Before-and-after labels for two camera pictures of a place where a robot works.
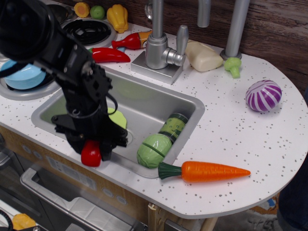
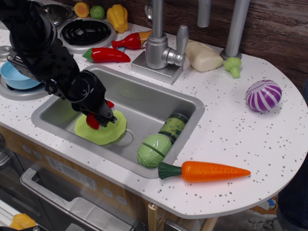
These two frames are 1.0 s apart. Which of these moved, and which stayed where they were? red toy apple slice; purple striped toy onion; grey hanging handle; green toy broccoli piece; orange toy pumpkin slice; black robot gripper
Moved: red toy apple slice; black robot gripper
Stayed: grey hanging handle; orange toy pumpkin slice; green toy broccoli piece; purple striped toy onion
